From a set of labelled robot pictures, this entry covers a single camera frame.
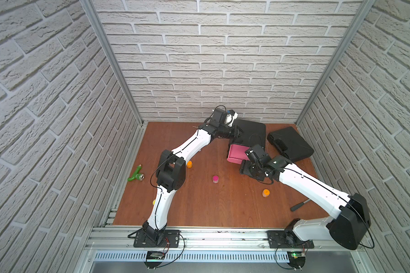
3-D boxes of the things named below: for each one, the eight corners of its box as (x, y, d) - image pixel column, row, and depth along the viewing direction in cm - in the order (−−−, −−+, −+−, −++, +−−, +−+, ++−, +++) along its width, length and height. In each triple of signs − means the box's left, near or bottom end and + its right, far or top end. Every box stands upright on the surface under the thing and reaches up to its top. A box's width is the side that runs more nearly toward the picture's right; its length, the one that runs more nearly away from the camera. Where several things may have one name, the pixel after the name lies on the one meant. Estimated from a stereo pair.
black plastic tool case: (286, 164, 100) (290, 159, 95) (265, 138, 113) (267, 132, 108) (310, 154, 105) (314, 149, 100) (287, 130, 118) (290, 125, 113)
